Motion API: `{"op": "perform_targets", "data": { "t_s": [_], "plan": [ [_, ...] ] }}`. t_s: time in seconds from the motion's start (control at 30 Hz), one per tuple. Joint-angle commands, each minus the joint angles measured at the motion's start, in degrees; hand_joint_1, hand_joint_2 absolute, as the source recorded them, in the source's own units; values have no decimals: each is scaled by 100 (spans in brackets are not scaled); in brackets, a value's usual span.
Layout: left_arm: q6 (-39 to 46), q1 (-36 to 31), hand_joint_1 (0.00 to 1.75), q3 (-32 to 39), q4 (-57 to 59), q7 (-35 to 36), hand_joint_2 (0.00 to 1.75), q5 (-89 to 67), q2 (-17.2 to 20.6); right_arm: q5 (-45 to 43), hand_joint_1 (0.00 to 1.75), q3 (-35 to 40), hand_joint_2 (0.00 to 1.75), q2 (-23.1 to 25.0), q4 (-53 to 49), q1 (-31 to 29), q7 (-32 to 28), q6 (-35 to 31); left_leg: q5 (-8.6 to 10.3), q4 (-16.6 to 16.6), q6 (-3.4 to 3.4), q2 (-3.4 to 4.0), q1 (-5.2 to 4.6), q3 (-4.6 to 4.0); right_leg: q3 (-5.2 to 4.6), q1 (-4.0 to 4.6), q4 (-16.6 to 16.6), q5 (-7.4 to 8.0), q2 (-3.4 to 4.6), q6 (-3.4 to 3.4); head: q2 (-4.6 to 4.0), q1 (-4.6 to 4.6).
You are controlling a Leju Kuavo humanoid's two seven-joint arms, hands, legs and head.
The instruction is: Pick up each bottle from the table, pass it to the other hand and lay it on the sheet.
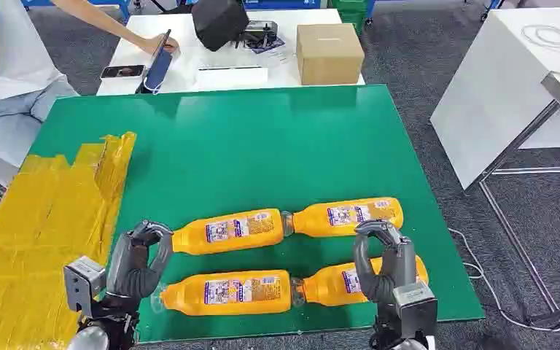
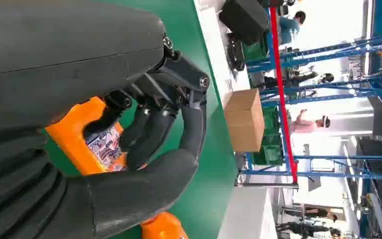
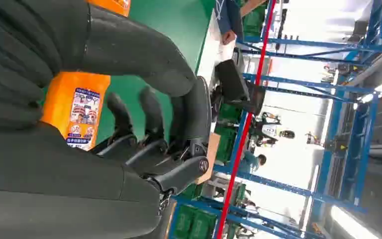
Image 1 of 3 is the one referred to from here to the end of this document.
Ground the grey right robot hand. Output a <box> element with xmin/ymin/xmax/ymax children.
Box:
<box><xmin>352</xmin><ymin>219</ymin><xmax>418</xmax><ymax>304</ymax></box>

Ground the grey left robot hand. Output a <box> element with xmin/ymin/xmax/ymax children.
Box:
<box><xmin>105</xmin><ymin>219</ymin><xmax>175</xmax><ymax>304</ymax></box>

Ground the orange drink bottle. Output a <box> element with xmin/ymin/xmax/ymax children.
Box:
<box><xmin>151</xmin><ymin>269</ymin><xmax>294</xmax><ymax>318</ymax></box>
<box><xmin>171</xmin><ymin>208</ymin><xmax>295</xmax><ymax>257</ymax></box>
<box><xmin>284</xmin><ymin>196</ymin><xmax>405</xmax><ymax>239</ymax></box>
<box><xmin>290</xmin><ymin>254</ymin><xmax>429</xmax><ymax>308</ymax></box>

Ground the blue cased tablet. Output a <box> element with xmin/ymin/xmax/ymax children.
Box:
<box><xmin>135</xmin><ymin>28</ymin><xmax>174</xmax><ymax>96</ymax></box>

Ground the yellow sheet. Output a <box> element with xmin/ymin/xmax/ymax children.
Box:
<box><xmin>0</xmin><ymin>131</ymin><xmax>138</xmax><ymax>350</ymax></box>

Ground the green table mat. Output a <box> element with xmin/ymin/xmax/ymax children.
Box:
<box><xmin>19</xmin><ymin>84</ymin><xmax>487</xmax><ymax>347</ymax></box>

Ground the black smartphone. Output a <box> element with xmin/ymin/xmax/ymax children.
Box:
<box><xmin>99</xmin><ymin>63</ymin><xmax>146</xmax><ymax>80</ymax></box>

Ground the large white table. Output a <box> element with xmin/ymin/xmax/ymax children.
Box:
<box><xmin>429</xmin><ymin>7</ymin><xmax>560</xmax><ymax>193</ymax></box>

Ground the flat white box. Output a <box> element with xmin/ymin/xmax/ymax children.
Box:
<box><xmin>195</xmin><ymin>66</ymin><xmax>269</xmax><ymax>91</ymax></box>

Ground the brown cardboard box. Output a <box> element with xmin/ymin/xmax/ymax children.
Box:
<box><xmin>295</xmin><ymin>23</ymin><xmax>365</xmax><ymax>87</ymax></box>

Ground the person's left hand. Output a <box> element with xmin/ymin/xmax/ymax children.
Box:
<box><xmin>139</xmin><ymin>34</ymin><xmax>181</xmax><ymax>55</ymax></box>

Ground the person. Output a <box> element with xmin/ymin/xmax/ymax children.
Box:
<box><xmin>0</xmin><ymin>0</ymin><xmax>181</xmax><ymax>187</ymax></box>

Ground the printed leaflet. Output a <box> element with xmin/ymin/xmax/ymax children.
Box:
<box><xmin>248</xmin><ymin>36</ymin><xmax>287</xmax><ymax>55</ymax></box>

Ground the green plastic crate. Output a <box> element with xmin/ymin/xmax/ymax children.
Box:
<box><xmin>330</xmin><ymin>0</ymin><xmax>371</xmax><ymax>36</ymax></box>

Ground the black bag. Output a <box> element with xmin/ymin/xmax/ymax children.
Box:
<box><xmin>190</xmin><ymin>0</ymin><xmax>251</xmax><ymax>53</ymax></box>

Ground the black controller device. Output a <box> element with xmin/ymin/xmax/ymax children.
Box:
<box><xmin>235</xmin><ymin>20</ymin><xmax>279</xmax><ymax>50</ymax></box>

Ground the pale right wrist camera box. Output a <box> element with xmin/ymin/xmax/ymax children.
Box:
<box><xmin>392</xmin><ymin>281</ymin><xmax>440</xmax><ymax>340</ymax></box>

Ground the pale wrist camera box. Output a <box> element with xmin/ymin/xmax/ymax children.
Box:
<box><xmin>62</xmin><ymin>256</ymin><xmax>107</xmax><ymax>316</ymax></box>
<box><xmin>392</xmin><ymin>281</ymin><xmax>440</xmax><ymax>340</ymax></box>

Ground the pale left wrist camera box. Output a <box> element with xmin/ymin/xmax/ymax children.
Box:
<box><xmin>62</xmin><ymin>256</ymin><xmax>107</xmax><ymax>316</ymax></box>

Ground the long white floor cable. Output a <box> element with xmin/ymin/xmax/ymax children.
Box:
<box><xmin>448</xmin><ymin>227</ymin><xmax>560</xmax><ymax>334</ymax></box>

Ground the coiled white cable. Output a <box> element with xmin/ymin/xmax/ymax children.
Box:
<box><xmin>520</xmin><ymin>24</ymin><xmax>560</xmax><ymax>55</ymax></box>

